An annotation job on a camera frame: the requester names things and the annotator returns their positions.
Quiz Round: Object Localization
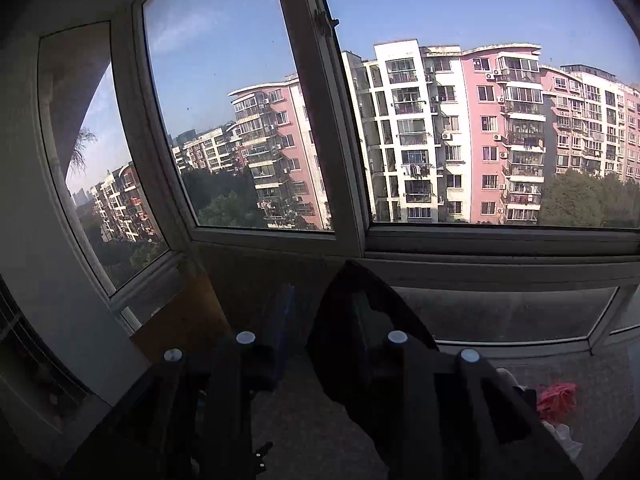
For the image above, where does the dark brown garment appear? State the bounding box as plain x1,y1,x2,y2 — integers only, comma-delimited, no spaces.
307,260,438,426

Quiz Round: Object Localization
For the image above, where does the pine plank panel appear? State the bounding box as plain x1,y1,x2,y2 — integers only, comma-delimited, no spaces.
129,274,232,363

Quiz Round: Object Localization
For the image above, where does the red cloth item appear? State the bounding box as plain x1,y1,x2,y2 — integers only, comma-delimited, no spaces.
537,382,577,425

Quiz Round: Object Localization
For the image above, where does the white window frame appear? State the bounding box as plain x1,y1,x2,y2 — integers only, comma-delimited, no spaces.
38,0,639,359

